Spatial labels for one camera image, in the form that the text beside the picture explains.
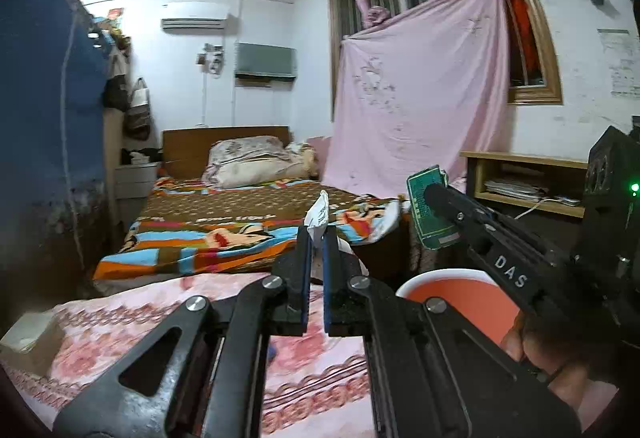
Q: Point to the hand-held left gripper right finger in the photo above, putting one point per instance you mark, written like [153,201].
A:
[330,278]

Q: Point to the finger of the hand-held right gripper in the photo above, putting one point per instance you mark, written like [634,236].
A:
[480,238]

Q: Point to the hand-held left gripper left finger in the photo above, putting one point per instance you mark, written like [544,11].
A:
[306,278]

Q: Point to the green snack packet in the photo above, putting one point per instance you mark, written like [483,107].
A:
[420,213]

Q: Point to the white paper scrap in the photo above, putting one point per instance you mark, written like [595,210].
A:
[318,213]

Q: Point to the orange basin with white rim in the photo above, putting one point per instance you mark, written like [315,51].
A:
[450,298]

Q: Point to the person's right hand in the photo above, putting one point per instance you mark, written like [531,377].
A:
[545,358]

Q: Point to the small white device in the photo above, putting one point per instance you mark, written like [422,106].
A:
[567,200]

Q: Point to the stack of papers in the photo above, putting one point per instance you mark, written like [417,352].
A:
[515,189]

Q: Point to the wooden shelf desk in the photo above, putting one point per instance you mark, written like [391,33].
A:
[525,161]

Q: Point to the colourful printed blanket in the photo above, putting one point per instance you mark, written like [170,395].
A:
[210,228]

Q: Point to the small floral pillow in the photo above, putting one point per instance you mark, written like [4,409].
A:
[302,158]

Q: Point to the large floral pillow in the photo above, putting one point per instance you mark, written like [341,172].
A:
[245,163]

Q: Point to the pink hanging sheet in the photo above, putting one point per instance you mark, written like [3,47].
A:
[415,93]

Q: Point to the wooden bed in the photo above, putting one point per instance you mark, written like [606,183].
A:
[190,148]

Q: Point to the pink floral bedsheet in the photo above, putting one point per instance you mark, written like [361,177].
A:
[125,318]

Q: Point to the white nightstand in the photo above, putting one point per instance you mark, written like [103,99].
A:
[135,180]

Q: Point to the wooden framed window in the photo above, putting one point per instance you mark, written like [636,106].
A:
[537,43]

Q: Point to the black clothes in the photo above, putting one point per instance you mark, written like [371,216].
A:
[145,154]

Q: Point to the red cloth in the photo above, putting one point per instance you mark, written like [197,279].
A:
[522,18]

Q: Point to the striped hanging bag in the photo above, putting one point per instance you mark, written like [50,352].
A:
[138,113]

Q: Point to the dark hanging bag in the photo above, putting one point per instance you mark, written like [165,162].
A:
[116,91]

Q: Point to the cardboard box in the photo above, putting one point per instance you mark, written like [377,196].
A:
[30,343]

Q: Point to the white air conditioner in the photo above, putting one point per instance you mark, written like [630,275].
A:
[192,16]

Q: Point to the blue hanging cloth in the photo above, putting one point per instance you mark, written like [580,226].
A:
[35,93]

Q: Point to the paper wall poster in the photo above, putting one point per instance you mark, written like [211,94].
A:
[620,63]

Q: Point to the grey wall cabinet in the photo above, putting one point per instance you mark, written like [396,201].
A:
[265,61]

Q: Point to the white wall fixture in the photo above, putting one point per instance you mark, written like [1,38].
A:
[212,58]

